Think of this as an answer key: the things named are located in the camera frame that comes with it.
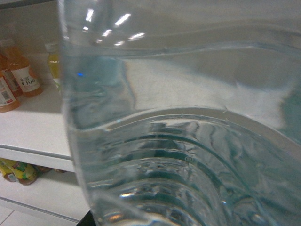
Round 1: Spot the orange drink bottle barcode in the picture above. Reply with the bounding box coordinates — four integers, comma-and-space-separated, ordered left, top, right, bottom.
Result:
0, 55, 22, 113

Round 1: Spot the white metal shelf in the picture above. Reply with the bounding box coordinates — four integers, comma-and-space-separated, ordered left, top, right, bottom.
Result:
0, 84, 75, 172

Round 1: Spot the orange C100 drink bottle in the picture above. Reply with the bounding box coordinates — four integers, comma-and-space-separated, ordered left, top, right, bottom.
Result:
0, 39, 43, 97

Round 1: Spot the clear water bottle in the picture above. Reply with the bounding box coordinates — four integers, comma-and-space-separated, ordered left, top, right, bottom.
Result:
58, 0, 301, 226

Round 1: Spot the lemon tea bottles lower shelf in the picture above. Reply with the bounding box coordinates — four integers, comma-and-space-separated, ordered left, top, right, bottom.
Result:
0, 158, 66, 186

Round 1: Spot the yellow drink bottle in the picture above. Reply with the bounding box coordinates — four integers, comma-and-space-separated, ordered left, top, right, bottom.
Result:
45, 42, 61, 93

